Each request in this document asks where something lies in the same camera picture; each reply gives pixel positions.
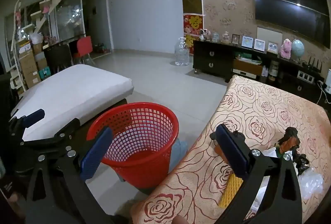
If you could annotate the green flat box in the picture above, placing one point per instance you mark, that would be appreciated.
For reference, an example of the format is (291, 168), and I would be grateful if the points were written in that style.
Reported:
(247, 57)

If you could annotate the red festive wall poster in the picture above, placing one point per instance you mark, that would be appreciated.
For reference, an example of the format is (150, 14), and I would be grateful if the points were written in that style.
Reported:
(192, 25)

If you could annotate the pink plush toy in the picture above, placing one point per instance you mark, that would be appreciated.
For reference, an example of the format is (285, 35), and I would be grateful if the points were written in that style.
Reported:
(285, 48)

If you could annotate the dark television cabinet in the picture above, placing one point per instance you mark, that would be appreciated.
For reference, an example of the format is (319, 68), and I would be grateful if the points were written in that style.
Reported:
(214, 58)

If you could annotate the white plastic bag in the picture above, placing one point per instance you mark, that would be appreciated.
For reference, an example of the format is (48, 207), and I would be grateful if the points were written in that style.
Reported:
(35, 38)

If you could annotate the black flat television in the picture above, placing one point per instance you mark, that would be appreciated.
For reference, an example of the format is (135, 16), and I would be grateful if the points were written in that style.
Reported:
(287, 6)

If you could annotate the rose-patterned tablecloth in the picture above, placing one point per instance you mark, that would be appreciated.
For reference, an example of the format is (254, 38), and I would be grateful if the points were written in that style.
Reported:
(271, 115)

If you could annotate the clear water jug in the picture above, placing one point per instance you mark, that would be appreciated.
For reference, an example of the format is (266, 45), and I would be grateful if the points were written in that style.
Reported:
(181, 53)

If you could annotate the red plastic mesh basket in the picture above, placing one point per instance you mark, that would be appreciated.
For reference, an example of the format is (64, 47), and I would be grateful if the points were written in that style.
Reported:
(144, 156)

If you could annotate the white box appliance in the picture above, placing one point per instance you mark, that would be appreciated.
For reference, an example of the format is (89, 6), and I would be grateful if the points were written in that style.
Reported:
(328, 81)

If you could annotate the black router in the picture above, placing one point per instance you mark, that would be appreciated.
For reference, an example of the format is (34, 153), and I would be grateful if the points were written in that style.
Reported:
(311, 65)

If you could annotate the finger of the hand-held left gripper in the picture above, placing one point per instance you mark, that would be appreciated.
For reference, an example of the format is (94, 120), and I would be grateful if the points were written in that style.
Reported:
(57, 134)
(33, 116)

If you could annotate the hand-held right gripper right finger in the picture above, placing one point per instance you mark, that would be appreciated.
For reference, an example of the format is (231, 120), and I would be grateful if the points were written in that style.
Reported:
(234, 153)

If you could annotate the glass partition door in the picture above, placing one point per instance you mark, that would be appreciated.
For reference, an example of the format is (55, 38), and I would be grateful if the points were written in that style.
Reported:
(68, 14)

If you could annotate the white wrapper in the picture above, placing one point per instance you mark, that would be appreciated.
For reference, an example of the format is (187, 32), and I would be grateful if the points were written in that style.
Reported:
(270, 154)

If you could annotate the pale blue globe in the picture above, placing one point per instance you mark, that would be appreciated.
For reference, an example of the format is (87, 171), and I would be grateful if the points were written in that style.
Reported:
(298, 48)

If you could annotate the red chair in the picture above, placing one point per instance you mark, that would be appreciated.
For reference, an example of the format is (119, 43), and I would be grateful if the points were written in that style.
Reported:
(84, 45)

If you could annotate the orange and black snack packet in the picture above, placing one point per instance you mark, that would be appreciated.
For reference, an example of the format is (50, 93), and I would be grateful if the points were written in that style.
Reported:
(288, 140)

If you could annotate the white security camera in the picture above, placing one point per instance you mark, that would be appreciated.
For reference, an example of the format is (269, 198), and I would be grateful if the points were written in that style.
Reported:
(203, 34)

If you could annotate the white socket panel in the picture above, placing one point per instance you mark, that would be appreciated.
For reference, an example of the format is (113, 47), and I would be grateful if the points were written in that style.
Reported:
(306, 76)

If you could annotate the white picture frame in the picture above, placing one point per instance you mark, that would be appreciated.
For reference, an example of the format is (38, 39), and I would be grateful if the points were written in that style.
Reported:
(247, 42)
(259, 44)
(272, 47)

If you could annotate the dark green packet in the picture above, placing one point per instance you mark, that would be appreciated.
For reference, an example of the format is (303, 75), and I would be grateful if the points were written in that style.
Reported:
(278, 150)

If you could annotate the white wall panel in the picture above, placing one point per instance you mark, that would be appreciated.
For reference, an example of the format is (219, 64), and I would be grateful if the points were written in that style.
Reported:
(270, 35)

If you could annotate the clear plastic wrap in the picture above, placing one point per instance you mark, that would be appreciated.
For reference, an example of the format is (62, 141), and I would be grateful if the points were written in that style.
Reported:
(310, 182)

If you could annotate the dark chair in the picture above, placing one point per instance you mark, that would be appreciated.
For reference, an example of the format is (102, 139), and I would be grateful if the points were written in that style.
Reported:
(58, 57)

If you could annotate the small glass dome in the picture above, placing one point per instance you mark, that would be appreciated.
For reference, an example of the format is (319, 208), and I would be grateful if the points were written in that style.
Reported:
(215, 37)

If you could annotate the large glass dome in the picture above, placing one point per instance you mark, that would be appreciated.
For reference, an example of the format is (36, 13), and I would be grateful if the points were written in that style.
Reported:
(225, 37)

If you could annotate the dark small picture frame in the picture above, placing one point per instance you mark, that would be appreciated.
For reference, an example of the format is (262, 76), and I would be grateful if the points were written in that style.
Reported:
(235, 39)

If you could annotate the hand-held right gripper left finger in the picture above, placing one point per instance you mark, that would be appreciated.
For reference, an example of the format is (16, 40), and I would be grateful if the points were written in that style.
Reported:
(94, 154)

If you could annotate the stack of cardboard boxes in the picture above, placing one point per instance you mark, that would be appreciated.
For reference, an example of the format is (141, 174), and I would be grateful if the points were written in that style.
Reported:
(29, 66)

